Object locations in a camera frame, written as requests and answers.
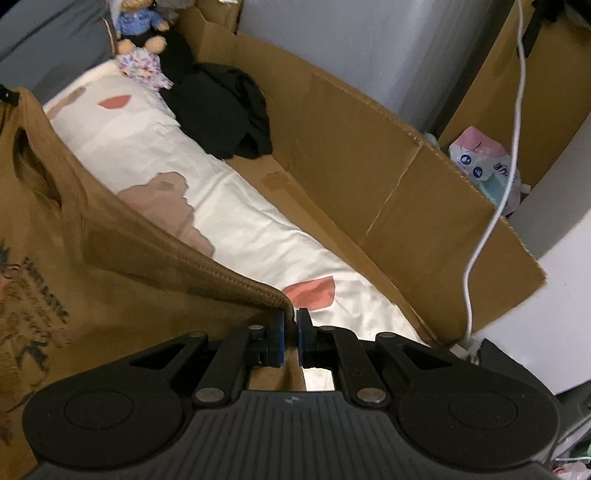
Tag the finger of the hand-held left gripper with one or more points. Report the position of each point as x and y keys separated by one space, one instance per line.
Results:
x=5 y=93

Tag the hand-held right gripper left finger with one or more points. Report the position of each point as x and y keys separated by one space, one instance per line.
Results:
x=278 y=339

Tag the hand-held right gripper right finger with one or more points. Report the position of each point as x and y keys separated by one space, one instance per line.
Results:
x=303 y=337

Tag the brown printed t-shirt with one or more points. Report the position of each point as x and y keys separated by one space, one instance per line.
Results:
x=115 y=277

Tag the grey pillow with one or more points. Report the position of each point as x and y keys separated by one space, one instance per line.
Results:
x=46 y=27

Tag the white printed blanket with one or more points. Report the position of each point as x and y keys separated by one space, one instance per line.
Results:
x=240 y=221

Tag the floral print plush toy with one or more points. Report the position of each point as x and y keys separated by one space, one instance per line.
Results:
x=141 y=67

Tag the teddy bear in blue shirt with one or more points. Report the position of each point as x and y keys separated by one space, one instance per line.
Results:
x=136 y=21

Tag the white charger plug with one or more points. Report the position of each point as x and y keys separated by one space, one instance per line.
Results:
x=466 y=348

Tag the low folded cardboard sheet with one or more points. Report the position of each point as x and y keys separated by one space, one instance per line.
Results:
x=369 y=161

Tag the black garment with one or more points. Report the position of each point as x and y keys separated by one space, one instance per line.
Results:
x=217 y=110

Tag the pink white detergent pouch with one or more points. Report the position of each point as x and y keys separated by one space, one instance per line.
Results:
x=480 y=157

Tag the tall cardboard sheet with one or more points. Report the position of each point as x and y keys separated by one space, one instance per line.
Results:
x=554 y=92

